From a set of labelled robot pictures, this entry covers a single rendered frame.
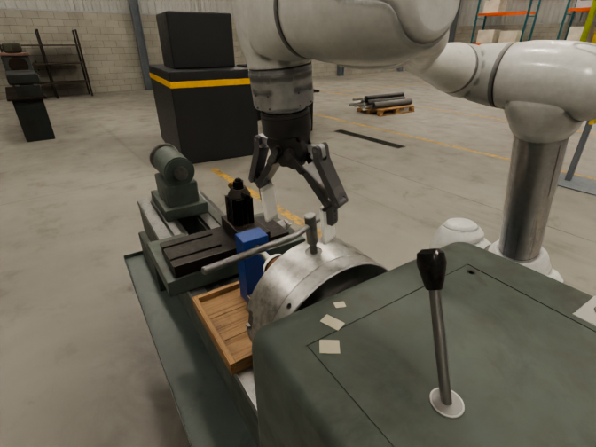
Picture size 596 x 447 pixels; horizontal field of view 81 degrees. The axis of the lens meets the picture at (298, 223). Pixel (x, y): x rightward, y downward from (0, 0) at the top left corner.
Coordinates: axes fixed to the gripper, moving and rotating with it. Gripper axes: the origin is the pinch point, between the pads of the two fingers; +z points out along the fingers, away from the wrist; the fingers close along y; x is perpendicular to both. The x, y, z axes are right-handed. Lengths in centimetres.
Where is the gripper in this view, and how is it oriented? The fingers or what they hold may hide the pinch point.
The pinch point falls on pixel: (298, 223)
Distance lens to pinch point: 62.2
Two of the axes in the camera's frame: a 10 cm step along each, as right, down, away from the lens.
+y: 7.5, 2.8, -6.0
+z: 1.0, 8.5, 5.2
